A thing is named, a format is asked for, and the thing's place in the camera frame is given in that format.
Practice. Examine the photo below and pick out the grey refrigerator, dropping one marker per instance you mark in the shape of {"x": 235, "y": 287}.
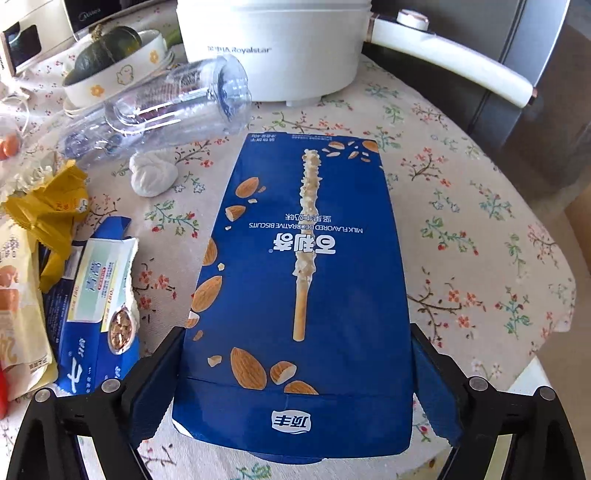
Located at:
{"x": 531, "y": 37}

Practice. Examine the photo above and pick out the dark green squash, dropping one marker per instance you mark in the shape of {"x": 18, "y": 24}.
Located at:
{"x": 99, "y": 55}

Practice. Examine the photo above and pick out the yellow snack wrapper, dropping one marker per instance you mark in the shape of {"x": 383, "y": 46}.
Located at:
{"x": 51, "y": 203}

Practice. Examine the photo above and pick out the green vegetable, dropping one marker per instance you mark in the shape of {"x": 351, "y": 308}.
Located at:
{"x": 171, "y": 38}

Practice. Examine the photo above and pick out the clear plastic bottle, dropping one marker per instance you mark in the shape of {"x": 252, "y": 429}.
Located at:
{"x": 184, "y": 97}

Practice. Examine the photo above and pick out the blue biscuit box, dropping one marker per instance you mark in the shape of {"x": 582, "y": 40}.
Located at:
{"x": 300, "y": 207}

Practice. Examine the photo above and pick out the pale yellow bread packet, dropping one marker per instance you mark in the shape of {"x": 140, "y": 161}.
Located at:
{"x": 18, "y": 300}

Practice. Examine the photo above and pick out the crumpled white tissue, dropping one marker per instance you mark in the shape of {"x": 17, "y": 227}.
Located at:
{"x": 152, "y": 177}

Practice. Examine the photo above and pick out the clear glass with orange dots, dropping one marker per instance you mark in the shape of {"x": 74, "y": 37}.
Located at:
{"x": 11, "y": 138}

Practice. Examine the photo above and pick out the torn blue carton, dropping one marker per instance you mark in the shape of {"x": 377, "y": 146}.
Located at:
{"x": 87, "y": 314}

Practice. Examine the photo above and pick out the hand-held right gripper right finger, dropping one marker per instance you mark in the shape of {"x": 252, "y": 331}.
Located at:
{"x": 438, "y": 406}

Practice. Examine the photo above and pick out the white electric cooking pot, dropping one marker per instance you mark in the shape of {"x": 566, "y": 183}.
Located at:
{"x": 277, "y": 46}

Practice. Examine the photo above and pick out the white kitchen appliance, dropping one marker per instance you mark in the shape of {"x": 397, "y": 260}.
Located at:
{"x": 51, "y": 18}

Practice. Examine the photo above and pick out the flower print ceramic bowl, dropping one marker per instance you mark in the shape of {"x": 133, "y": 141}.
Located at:
{"x": 120, "y": 69}

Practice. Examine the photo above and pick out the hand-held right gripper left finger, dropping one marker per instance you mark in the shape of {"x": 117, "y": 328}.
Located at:
{"x": 152, "y": 397}

